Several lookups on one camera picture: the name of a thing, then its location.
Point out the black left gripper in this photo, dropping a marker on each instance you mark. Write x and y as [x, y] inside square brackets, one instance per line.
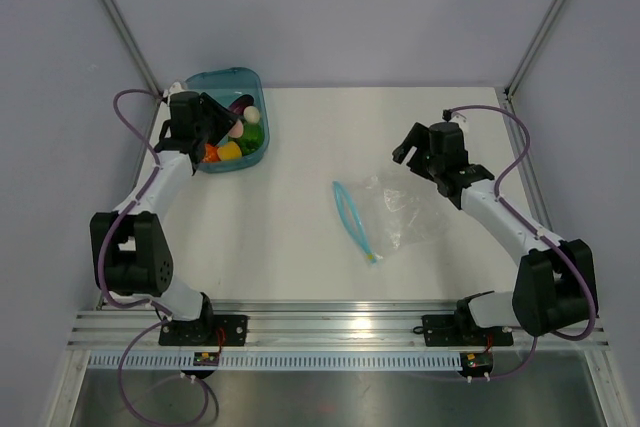
[224, 120]

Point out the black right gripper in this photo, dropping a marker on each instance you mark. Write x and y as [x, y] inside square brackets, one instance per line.
[416, 138]

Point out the pink toy egg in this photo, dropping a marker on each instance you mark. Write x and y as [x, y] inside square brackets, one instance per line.
[237, 130]

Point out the purple toy eggplant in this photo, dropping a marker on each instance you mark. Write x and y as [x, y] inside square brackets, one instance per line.
[241, 103]

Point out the white toy garlic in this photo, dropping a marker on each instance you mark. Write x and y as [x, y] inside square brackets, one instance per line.
[251, 115]

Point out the yellow toy vegetable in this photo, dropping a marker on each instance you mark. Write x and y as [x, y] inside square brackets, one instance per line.
[229, 151]

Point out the orange toy pumpkin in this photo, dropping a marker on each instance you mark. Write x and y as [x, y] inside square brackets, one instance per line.
[211, 154]

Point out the green toy bell pepper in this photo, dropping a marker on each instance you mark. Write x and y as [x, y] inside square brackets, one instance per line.
[251, 139]

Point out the clear zip top bag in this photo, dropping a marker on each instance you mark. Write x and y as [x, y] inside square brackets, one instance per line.
[387, 212]

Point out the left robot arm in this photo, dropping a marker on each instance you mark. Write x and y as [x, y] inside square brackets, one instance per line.
[133, 263]

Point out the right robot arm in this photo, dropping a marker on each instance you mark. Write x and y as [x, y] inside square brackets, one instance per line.
[554, 291]

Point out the teal plastic bin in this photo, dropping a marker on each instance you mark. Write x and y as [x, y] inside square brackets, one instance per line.
[225, 86]

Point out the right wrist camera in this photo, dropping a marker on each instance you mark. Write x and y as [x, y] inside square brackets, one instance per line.
[451, 115]

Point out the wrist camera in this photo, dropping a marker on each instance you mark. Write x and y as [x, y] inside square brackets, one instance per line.
[451, 115]
[175, 87]

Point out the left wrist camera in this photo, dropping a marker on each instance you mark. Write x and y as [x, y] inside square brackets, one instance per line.
[175, 87]

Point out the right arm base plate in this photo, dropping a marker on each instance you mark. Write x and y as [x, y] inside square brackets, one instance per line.
[444, 330]

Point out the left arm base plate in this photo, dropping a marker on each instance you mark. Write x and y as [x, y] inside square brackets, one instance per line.
[230, 330]

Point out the left aluminium frame post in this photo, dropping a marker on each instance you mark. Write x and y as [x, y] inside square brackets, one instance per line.
[130, 44]

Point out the aluminium frame post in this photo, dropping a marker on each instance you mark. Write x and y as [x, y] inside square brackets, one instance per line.
[130, 44]
[534, 48]

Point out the aluminium mounting rail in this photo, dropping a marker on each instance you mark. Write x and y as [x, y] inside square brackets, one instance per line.
[280, 326]

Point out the right aluminium frame post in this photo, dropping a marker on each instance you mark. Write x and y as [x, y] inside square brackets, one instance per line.
[534, 48]

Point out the white slotted cable duct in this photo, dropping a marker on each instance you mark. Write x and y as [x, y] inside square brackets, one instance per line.
[279, 361]

